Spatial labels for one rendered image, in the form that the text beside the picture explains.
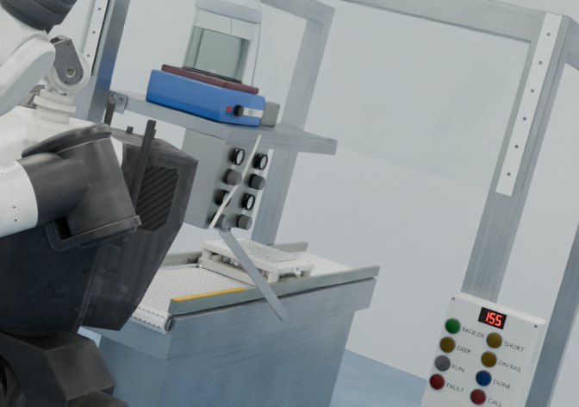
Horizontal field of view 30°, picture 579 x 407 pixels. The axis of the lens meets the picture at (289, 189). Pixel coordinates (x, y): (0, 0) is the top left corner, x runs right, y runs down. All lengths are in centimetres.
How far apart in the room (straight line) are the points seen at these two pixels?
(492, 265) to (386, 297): 386
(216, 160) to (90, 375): 78
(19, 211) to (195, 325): 119
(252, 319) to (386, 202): 314
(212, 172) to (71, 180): 95
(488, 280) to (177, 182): 69
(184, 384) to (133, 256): 109
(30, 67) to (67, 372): 52
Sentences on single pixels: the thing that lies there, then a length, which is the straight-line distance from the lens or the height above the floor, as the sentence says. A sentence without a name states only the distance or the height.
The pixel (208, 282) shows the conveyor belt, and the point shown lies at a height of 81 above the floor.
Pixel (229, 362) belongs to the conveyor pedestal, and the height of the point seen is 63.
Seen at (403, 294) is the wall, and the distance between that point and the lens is 586.
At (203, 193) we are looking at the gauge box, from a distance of 234.
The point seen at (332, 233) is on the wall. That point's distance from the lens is 599.
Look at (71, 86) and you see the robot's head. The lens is 161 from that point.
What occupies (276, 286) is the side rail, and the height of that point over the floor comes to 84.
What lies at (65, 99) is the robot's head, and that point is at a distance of 164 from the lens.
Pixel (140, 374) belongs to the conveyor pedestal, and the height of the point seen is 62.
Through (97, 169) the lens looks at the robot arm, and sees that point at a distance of 142.
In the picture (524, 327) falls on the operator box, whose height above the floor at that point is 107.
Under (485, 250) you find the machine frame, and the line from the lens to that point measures 205.
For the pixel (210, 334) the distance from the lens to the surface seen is 261.
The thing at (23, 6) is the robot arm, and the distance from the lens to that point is 130.
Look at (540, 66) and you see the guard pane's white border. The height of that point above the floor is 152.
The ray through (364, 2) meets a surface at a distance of 215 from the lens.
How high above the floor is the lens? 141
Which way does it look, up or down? 6 degrees down
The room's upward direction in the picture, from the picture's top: 15 degrees clockwise
